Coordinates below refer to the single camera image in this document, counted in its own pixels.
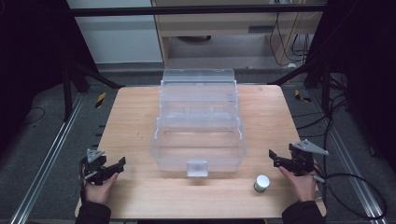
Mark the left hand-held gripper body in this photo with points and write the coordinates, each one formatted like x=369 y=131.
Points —
x=94 y=168

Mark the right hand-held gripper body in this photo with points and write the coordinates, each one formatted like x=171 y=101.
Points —
x=301 y=160

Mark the small white lidded jar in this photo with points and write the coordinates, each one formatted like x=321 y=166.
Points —
x=261 y=183

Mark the clear plastic storage box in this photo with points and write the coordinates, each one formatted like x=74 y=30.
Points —
x=198 y=124

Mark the person's left hand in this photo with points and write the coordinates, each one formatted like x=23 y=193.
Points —
x=99 y=189

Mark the person's right hand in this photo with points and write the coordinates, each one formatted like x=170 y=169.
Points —
x=299 y=185

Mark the yellow black striped tape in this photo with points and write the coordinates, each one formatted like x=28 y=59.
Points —
x=100 y=100
x=301 y=96

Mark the black metal stand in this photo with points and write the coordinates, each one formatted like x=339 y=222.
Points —
x=314 y=84
x=81 y=84

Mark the white cabinet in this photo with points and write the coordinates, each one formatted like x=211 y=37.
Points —
x=115 y=34

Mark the black horizontal bar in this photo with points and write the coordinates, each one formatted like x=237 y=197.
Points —
x=193 y=10

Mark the aluminium floor rail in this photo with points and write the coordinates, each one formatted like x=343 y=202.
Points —
x=43 y=161
x=348 y=158

